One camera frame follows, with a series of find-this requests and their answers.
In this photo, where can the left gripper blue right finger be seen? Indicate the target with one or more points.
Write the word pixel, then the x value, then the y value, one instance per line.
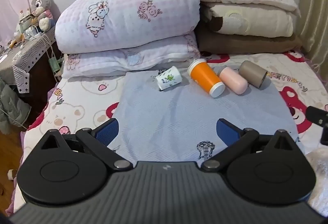
pixel 228 132

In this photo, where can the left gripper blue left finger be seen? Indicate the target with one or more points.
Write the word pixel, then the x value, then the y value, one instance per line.
pixel 107 131

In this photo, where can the pink cup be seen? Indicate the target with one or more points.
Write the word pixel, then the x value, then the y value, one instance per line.
pixel 233 80

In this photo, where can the taupe brown cup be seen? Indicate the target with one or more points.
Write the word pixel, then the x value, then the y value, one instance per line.
pixel 252 73

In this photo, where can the orange cup with white rims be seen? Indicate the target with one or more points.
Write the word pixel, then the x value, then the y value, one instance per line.
pixel 206 78

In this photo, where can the white floral ceramic cup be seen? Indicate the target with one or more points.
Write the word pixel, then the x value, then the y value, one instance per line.
pixel 168 78

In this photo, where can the light blue textured mat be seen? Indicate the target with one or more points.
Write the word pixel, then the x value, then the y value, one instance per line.
pixel 180 123

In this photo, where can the grey green jacket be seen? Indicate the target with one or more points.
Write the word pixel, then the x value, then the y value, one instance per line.
pixel 14 112

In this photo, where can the dark brown folded blanket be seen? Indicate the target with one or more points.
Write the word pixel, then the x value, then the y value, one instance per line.
pixel 216 43

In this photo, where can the side table with patterned cloth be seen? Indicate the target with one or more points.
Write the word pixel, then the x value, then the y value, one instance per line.
pixel 29 69

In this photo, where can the white pink lower quilt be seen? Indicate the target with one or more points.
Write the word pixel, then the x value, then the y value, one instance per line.
pixel 118 62

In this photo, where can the beige curtain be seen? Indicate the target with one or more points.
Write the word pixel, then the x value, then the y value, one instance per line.
pixel 312 29

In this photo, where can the cream brown fleece blanket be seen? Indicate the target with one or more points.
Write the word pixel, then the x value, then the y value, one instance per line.
pixel 248 20

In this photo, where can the grey bunny plush toy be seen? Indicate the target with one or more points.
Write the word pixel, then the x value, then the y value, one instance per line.
pixel 41 9

